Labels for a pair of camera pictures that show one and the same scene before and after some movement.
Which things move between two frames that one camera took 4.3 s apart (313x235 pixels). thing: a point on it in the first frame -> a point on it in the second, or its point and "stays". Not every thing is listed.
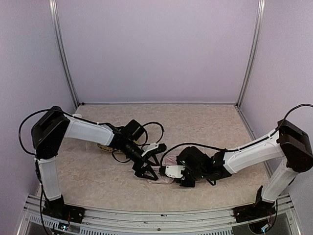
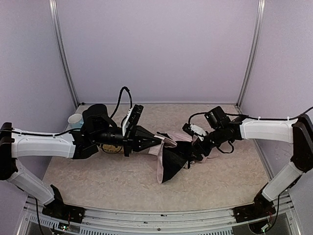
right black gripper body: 187,180 -> 198,148
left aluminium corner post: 55,29 stays
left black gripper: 141,162 -> 130,140
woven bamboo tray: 108,149 stays
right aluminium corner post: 255,47 stays
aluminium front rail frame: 113,221 stays
